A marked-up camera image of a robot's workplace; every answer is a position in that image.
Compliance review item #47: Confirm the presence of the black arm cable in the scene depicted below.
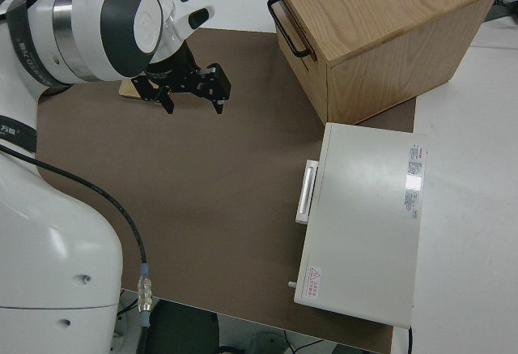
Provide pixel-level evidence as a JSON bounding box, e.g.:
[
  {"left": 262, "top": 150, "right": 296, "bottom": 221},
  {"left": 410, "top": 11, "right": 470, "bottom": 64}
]
[{"left": 0, "top": 143, "right": 154, "bottom": 354}]

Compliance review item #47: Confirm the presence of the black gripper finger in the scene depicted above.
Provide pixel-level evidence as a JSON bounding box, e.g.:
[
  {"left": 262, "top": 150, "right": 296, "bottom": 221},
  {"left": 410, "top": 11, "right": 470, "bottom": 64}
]
[
  {"left": 209, "top": 87, "right": 227, "bottom": 117},
  {"left": 159, "top": 87, "right": 176, "bottom": 116}
]

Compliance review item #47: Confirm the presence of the wooden mug rack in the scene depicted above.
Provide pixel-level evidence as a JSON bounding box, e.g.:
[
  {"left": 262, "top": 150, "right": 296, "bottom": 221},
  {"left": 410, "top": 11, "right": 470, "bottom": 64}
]
[{"left": 118, "top": 79, "right": 142, "bottom": 100}]

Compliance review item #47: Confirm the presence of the white toaster oven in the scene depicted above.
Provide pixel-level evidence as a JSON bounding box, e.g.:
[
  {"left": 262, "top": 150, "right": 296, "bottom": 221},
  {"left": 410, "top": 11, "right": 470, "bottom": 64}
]
[{"left": 287, "top": 122, "right": 429, "bottom": 329}]

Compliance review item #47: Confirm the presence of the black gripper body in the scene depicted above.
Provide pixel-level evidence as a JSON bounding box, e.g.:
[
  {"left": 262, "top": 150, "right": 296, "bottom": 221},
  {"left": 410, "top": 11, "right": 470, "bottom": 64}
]
[{"left": 129, "top": 45, "right": 232, "bottom": 103}]

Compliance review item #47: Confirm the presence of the black box handle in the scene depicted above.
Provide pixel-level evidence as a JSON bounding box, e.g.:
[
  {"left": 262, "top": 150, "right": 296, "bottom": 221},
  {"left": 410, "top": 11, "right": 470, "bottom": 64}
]
[{"left": 266, "top": 0, "right": 312, "bottom": 58}]

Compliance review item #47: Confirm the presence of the white oven door handle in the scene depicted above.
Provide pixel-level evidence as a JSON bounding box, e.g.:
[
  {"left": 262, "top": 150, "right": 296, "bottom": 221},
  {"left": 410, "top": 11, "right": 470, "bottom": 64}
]
[{"left": 295, "top": 160, "right": 320, "bottom": 224}]

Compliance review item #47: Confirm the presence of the brown table mat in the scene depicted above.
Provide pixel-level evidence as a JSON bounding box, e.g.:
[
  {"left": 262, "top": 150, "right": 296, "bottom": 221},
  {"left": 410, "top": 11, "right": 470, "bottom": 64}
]
[{"left": 34, "top": 28, "right": 418, "bottom": 349}]

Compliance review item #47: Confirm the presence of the light wooden box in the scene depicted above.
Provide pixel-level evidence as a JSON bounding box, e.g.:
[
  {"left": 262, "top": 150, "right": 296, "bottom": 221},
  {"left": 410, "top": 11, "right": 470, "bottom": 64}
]
[{"left": 265, "top": 0, "right": 501, "bottom": 126}]

